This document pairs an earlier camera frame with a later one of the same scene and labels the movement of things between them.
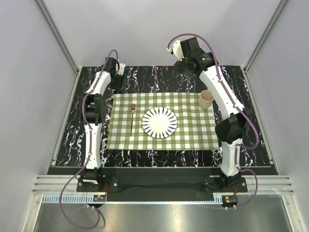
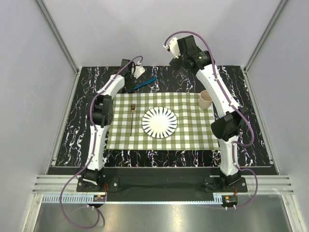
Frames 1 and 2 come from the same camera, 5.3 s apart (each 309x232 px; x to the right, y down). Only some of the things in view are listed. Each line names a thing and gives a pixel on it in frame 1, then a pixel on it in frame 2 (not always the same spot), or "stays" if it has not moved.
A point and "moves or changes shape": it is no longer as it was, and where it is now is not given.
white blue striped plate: x=159 y=123 stays
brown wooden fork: x=133 y=108 stays
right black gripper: x=181 y=66 stays
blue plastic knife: x=125 y=71 moves or changes shape
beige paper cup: x=205 y=99 stays
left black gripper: x=117 y=86 to x=130 y=87
